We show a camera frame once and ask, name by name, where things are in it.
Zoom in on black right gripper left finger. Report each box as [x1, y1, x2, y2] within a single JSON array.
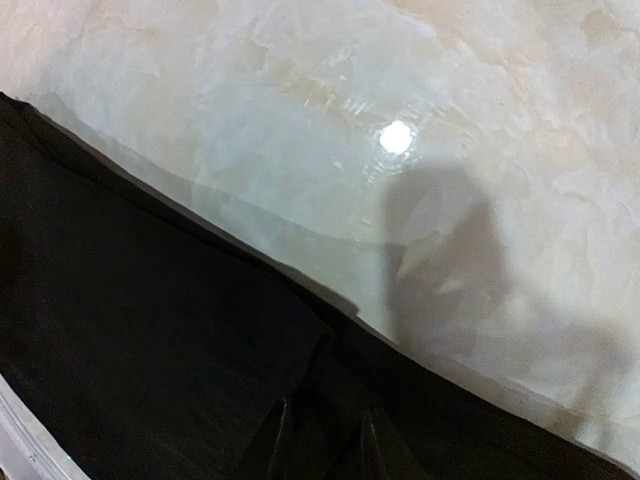
[[239, 400, 293, 479]]

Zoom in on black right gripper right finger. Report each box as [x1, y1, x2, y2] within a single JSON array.
[[360, 408, 425, 479]]

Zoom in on black trousers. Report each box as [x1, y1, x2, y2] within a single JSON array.
[[1, 97, 626, 479]]

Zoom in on aluminium front rail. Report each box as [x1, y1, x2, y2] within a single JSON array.
[[1, 378, 89, 479]]

